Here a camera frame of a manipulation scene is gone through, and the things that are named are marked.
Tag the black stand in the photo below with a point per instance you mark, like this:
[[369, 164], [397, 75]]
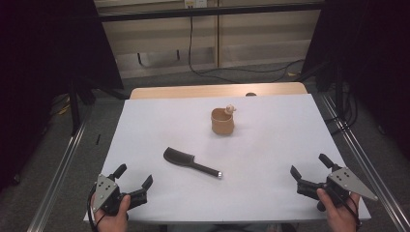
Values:
[[74, 109]]

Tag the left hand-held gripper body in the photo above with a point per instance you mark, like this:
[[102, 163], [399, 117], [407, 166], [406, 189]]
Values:
[[104, 190]]

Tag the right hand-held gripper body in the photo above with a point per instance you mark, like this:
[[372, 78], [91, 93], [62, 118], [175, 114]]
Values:
[[348, 182]]

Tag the white wall socket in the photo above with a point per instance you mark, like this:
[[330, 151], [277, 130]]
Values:
[[195, 3]]

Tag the person's right hand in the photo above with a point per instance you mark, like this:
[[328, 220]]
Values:
[[341, 219]]

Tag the round table grommet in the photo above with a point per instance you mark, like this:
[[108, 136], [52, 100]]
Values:
[[250, 94]]

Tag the wooden table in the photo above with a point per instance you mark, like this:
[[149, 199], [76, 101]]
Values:
[[193, 91]]

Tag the small black floor piece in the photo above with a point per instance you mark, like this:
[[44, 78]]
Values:
[[98, 139]]

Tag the tan cup with figurine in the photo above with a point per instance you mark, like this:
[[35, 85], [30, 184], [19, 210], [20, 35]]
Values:
[[222, 125]]

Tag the black curtain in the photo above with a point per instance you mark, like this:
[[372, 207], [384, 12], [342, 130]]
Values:
[[48, 64], [370, 48]]

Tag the black comb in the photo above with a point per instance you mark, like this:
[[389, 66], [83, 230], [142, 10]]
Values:
[[180, 158]]

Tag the person's left hand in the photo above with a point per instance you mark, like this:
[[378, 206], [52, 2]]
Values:
[[112, 224]]

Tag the metal floor rail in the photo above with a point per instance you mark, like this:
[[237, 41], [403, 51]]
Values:
[[364, 161], [58, 174]]

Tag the black horizontal bar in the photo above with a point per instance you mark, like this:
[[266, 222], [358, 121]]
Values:
[[209, 12]]

